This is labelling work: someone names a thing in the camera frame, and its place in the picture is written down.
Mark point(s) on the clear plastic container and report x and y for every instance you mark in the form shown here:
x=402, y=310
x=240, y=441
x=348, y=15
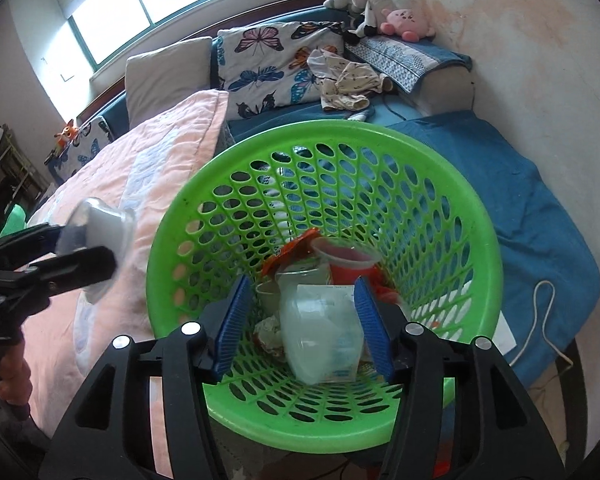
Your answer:
x=320, y=330

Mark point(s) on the red bag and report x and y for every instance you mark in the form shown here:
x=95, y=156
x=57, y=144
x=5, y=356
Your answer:
x=445, y=460

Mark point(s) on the person's left hand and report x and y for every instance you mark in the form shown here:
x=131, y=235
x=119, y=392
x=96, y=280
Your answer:
x=15, y=377

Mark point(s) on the white baby garment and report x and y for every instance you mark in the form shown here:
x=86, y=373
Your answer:
x=322, y=65

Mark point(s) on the white paper card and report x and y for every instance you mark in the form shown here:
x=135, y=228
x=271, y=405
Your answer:
x=506, y=332

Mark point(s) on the blue patterned towel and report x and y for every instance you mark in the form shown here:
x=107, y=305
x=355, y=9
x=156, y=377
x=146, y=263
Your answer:
x=405, y=60

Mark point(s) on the black white cow plush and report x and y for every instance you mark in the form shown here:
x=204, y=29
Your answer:
x=372, y=0

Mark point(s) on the green plastic bag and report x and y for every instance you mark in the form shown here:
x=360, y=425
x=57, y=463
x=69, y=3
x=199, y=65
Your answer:
x=15, y=222

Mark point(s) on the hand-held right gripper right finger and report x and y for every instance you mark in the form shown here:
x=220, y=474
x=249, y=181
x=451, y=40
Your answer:
x=375, y=330

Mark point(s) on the cluttered metal rack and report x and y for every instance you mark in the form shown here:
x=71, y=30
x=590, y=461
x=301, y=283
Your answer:
x=20, y=165

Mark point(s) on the orange fox plush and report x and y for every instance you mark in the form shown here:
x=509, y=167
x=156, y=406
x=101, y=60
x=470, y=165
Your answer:
x=66, y=132

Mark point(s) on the orange snack wrapper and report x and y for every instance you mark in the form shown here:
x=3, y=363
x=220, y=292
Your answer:
x=290, y=250

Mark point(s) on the clear plastic cup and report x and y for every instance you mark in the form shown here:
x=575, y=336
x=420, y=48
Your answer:
x=100, y=225

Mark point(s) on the small white tube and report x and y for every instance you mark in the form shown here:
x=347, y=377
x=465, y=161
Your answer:
x=357, y=116

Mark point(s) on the small butterfly print pillow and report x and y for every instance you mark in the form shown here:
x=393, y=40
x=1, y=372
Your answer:
x=87, y=147

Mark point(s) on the pink round plush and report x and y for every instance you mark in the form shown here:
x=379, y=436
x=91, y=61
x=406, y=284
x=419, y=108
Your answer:
x=407, y=22

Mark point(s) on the cream patterned baby garment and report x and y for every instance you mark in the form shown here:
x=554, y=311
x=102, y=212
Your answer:
x=352, y=82

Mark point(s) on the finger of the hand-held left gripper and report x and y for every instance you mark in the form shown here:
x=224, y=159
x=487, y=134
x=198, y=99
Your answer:
x=30, y=245
x=80, y=267

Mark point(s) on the crumpled paper ball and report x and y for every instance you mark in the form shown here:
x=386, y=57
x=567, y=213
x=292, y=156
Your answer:
x=269, y=332

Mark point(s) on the green plastic basket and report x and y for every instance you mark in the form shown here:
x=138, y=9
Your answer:
x=430, y=200

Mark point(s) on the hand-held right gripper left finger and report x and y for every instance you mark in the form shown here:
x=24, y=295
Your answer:
x=232, y=330

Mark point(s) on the red printed plastic cup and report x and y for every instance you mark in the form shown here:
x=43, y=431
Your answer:
x=347, y=265

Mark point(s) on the pink quilt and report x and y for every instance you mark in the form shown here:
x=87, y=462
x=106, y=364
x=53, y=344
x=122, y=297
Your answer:
x=145, y=160

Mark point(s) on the beige pillow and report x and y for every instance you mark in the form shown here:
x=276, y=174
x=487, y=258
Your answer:
x=170, y=70

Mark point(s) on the grey bolster cushion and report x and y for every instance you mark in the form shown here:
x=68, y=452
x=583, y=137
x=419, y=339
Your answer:
x=445, y=92

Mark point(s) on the large butterfly print pillow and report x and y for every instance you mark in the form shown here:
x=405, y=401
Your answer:
x=270, y=65

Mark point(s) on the small beige cup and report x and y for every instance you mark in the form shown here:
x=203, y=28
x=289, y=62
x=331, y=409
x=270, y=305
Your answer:
x=267, y=295

